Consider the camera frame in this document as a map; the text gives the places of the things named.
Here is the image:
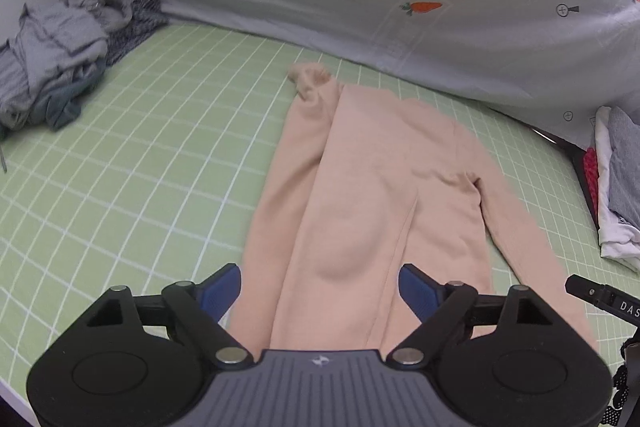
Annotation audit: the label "red cloth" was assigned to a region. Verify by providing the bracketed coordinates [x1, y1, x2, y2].
[582, 148, 601, 218]

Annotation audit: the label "blue plaid shirt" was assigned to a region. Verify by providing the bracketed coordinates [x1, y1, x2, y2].
[102, 0, 170, 66]

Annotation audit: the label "green grid mat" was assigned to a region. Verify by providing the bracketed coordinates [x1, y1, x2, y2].
[0, 19, 616, 400]

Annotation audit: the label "grey hoodie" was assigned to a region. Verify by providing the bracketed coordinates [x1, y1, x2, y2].
[0, 0, 146, 175]

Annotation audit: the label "white folded garment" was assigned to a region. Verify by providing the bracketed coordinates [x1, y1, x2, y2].
[595, 106, 640, 270]

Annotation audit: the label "black dotted strap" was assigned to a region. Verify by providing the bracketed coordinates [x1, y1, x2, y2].
[600, 339, 640, 427]

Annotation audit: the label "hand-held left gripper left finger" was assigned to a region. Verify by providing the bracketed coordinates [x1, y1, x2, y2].
[82, 263, 254, 367]

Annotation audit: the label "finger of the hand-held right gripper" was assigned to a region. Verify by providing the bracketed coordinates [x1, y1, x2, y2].
[565, 274, 608, 306]

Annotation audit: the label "grey folded garment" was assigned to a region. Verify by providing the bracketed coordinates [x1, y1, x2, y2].
[607, 107, 640, 228]

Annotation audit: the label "beige sweater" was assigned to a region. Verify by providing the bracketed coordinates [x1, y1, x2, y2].
[227, 62, 598, 353]

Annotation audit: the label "blue denim jeans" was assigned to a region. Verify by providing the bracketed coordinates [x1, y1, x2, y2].
[30, 57, 108, 131]

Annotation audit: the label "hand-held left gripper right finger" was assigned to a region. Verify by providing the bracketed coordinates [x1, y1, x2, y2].
[386, 263, 556, 367]

